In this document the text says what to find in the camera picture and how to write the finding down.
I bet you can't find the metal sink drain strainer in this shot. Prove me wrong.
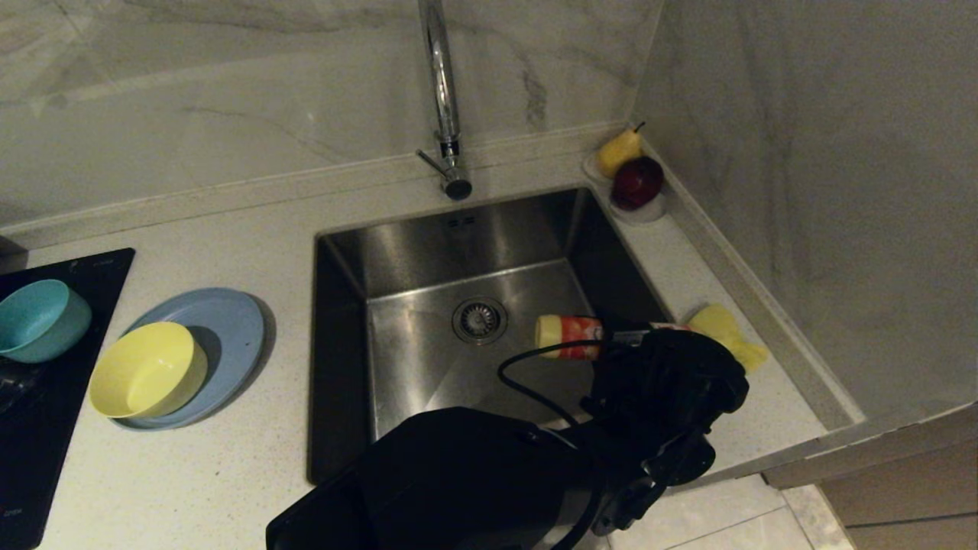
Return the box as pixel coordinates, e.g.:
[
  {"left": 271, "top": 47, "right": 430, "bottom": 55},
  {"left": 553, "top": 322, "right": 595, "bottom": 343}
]
[{"left": 452, "top": 296, "right": 509, "bottom": 345}]

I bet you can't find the chrome faucet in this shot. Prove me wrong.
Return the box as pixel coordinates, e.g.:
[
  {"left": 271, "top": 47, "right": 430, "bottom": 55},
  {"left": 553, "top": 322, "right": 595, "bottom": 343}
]
[{"left": 415, "top": 0, "right": 474, "bottom": 200}]

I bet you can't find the yellow sponge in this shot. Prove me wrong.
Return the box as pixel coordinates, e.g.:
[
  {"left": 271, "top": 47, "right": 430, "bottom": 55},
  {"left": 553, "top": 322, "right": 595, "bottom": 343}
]
[{"left": 688, "top": 303, "right": 769, "bottom": 374}]

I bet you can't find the stainless steel sink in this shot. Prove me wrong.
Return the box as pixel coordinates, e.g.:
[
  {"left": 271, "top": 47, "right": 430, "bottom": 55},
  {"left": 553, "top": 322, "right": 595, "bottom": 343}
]
[{"left": 307, "top": 186, "right": 677, "bottom": 486}]

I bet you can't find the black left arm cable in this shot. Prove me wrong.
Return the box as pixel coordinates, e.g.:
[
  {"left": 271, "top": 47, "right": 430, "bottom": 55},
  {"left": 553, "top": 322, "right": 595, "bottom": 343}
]
[{"left": 497, "top": 340, "right": 604, "bottom": 429}]

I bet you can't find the yellow pear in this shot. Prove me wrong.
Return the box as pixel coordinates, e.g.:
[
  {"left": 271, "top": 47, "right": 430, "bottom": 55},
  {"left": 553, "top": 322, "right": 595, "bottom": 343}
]
[{"left": 597, "top": 121, "right": 647, "bottom": 180}]

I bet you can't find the teal bowl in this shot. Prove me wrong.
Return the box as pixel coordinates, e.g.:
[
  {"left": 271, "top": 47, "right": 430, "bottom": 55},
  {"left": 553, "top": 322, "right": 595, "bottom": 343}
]
[{"left": 0, "top": 279, "right": 92, "bottom": 364}]

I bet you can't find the yellow bowl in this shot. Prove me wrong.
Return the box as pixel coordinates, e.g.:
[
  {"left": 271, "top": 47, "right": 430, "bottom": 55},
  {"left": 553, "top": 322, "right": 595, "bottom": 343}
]
[{"left": 88, "top": 322, "right": 208, "bottom": 419}]

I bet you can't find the red apple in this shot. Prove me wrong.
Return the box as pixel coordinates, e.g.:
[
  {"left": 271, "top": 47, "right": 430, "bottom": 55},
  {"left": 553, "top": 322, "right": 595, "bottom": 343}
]
[{"left": 610, "top": 155, "right": 665, "bottom": 212}]

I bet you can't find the small white dish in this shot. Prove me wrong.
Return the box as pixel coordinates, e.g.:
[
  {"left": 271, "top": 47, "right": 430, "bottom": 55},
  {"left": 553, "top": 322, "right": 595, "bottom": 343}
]
[{"left": 582, "top": 149, "right": 670, "bottom": 225}]

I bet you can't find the black induction cooktop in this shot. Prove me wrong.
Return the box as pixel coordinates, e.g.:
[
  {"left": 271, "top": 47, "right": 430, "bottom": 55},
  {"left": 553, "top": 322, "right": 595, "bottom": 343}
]
[{"left": 0, "top": 247, "right": 136, "bottom": 550}]

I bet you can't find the blue plate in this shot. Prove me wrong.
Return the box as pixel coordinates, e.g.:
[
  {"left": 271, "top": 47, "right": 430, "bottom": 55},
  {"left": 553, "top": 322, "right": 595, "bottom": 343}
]
[{"left": 115, "top": 287, "right": 265, "bottom": 432}]

